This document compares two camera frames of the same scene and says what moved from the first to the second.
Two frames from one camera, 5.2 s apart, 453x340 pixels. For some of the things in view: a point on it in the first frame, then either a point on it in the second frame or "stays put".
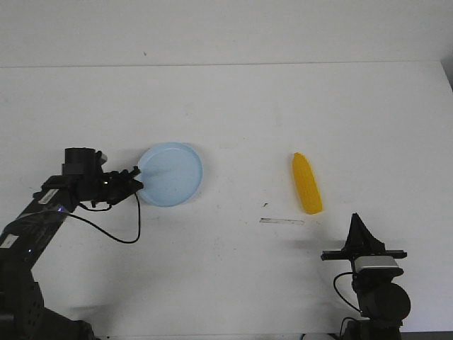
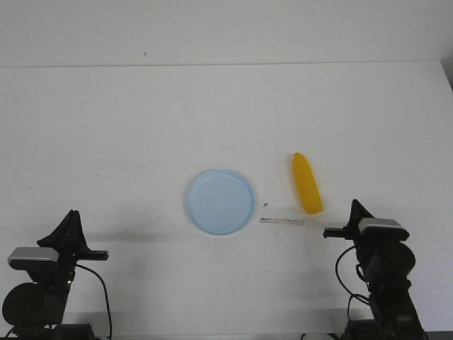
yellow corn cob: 307,184 stays put
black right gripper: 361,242 to 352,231
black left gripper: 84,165 to 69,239
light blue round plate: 171,173 to 220,202
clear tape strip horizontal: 290,222 stays put
